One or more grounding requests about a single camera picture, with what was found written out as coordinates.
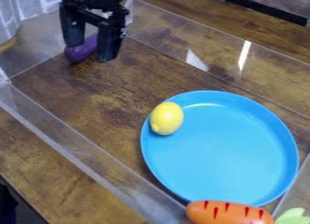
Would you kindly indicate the purple toy eggplant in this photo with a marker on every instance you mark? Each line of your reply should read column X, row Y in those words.
column 77, row 53

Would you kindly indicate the white patterned curtain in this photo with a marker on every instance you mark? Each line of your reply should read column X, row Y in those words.
column 18, row 10

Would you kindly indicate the green carrot leaves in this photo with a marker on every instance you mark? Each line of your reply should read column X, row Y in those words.
column 292, row 216

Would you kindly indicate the orange toy carrot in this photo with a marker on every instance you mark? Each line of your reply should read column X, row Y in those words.
column 221, row 212

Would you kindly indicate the black bar in background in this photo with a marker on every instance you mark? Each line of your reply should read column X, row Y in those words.
column 267, row 10

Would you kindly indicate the clear acrylic enclosure wall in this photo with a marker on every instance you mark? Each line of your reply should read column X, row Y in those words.
column 70, row 116

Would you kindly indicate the blue round plate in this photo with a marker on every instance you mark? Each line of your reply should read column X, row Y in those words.
column 232, row 152

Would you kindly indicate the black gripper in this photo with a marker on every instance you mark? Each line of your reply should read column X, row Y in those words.
column 105, row 13

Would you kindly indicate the yellow toy lemon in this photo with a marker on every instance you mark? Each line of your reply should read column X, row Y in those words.
column 165, row 118

